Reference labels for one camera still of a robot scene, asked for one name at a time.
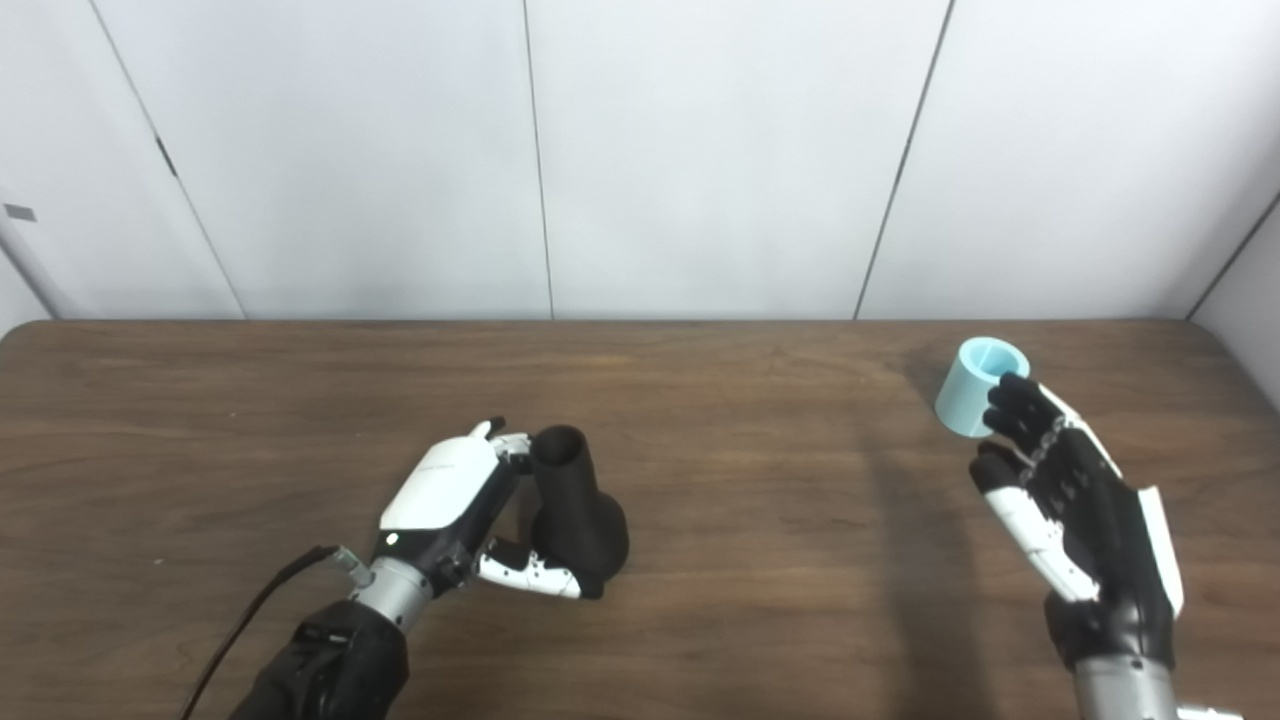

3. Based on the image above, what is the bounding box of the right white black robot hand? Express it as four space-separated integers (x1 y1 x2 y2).
968 372 1186 671

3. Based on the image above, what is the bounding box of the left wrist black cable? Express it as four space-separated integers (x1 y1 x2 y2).
180 545 346 720

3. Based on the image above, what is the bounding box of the black funnel-shaped nozzle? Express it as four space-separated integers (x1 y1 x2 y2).
530 425 631 599

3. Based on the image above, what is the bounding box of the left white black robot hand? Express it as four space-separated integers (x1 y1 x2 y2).
378 418 606 601

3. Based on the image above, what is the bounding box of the light-blue cylindrical hose piece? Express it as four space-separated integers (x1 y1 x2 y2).
934 337 1031 439

